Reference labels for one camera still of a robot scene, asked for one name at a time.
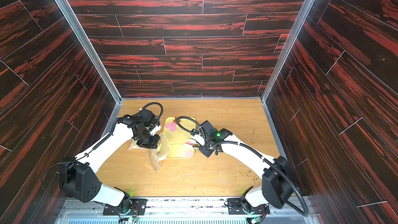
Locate clear resealable bag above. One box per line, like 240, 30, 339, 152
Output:
150, 133, 171, 172
128, 139, 147, 152

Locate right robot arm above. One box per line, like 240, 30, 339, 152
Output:
175, 116, 309, 217

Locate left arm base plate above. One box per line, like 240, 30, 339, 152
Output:
103, 198, 147, 216

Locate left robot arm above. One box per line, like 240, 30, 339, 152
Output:
60, 104, 162, 214

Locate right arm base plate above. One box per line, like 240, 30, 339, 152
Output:
224, 198, 270, 215

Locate metal tongs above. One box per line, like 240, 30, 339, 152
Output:
192, 143, 201, 149

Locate yellow tray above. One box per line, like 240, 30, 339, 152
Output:
162, 117, 195, 159

